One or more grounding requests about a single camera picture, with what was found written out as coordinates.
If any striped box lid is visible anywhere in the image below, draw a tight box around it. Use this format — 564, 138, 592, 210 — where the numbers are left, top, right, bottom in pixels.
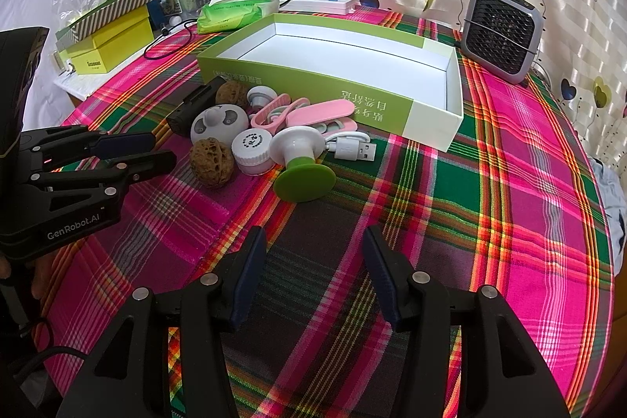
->
55, 0, 165, 51

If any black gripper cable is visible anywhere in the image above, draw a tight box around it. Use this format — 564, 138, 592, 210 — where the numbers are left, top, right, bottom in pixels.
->
7, 317, 101, 380

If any white and green suction stand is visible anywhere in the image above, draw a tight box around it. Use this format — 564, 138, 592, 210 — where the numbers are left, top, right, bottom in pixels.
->
271, 127, 337, 203

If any green tissue pack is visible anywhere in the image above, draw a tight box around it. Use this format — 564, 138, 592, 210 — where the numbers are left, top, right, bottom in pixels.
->
197, 0, 281, 34

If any person's left hand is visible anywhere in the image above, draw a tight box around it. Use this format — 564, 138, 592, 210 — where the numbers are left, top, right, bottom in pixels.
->
0, 249, 50, 301

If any dark blue box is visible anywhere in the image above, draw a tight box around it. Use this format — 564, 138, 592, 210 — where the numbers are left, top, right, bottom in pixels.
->
147, 0, 170, 32

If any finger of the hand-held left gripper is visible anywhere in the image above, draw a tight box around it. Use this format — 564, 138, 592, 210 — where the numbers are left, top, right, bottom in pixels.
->
29, 150, 177, 215
22, 127, 158, 169

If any white spinning top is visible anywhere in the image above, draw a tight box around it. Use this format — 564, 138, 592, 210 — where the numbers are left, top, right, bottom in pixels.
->
245, 86, 278, 115

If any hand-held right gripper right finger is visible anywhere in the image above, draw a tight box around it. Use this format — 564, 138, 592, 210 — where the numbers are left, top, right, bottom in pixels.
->
363, 224, 571, 418

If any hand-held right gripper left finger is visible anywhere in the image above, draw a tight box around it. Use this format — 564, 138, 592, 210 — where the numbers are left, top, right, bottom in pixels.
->
56, 226, 268, 418

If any plaid tablecloth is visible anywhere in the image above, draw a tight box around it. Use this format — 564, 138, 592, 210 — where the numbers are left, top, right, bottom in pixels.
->
36, 4, 615, 418

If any thin black cable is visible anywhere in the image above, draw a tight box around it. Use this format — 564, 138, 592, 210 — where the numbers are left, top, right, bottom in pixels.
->
143, 19, 199, 59

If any white round face toy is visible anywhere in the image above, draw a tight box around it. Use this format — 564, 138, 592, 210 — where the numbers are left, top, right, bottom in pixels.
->
190, 103, 248, 150

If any small white jar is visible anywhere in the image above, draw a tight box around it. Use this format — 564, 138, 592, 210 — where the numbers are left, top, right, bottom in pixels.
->
231, 128, 275, 176

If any brown walnut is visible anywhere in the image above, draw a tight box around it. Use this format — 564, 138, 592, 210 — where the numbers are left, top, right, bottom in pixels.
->
190, 138, 232, 190
216, 80, 247, 109

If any white usb cable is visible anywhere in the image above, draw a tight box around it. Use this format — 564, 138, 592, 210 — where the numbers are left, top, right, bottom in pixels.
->
321, 131, 379, 163

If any green and white cardboard box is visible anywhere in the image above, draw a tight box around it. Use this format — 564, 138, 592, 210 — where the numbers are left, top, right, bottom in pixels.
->
196, 11, 465, 153

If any white power strip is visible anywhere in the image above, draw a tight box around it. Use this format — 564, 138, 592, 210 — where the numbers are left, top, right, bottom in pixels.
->
281, 0, 356, 15

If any pink oblong case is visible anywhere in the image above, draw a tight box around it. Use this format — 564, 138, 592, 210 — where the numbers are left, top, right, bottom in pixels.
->
285, 101, 356, 128

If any grey portable heater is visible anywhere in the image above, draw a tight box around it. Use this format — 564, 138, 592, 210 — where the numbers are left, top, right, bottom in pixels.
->
461, 0, 545, 86

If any black rectangular device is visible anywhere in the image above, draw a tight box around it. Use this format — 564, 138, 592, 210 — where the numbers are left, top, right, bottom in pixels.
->
165, 76, 227, 139

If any grey blue cloth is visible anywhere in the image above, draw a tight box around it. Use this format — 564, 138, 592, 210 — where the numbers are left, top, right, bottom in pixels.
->
585, 156, 627, 252

